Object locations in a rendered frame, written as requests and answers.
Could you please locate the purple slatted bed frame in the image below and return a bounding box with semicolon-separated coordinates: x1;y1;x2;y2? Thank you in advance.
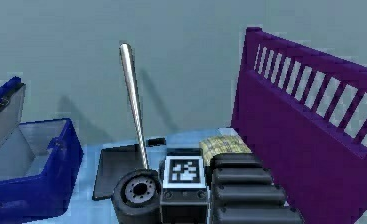
230;26;367;224

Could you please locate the black flat tray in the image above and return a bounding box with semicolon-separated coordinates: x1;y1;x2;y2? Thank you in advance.
92;137;167;202

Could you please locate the yellow checked cloth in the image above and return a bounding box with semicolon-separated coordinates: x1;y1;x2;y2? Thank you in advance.
199;134;253;166

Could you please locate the blue open storage box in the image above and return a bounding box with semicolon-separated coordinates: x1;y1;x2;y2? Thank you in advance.
0;76;85;224

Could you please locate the silver baseball bat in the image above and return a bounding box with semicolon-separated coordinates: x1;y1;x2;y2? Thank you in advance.
118;42;151;170

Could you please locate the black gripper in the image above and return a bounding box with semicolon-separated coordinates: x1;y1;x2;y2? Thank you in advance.
111;168;163;224

